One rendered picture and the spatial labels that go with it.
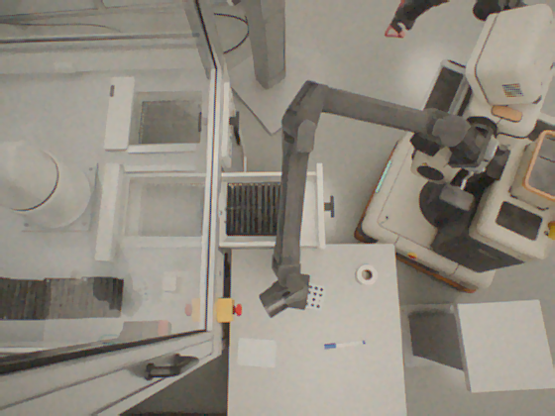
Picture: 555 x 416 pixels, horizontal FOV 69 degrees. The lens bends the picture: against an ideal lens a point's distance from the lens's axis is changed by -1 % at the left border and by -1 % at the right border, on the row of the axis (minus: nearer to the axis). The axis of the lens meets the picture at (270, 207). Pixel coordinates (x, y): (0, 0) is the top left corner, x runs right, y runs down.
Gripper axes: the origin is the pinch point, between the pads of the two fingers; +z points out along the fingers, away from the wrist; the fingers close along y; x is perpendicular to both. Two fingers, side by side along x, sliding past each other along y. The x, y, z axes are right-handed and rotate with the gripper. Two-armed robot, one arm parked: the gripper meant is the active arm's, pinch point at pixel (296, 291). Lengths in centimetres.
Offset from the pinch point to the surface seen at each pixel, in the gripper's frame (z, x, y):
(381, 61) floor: 98, 30, -148
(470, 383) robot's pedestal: 16, 60, 20
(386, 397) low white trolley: 14.7, 33.7, 28.7
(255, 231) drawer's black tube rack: 4.5, -16.7, -17.3
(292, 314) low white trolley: 14.9, -0.2, 7.7
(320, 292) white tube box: 11.7, 7.9, -1.1
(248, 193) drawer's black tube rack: 2.0, -20.8, -29.1
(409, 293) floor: 93, 59, -10
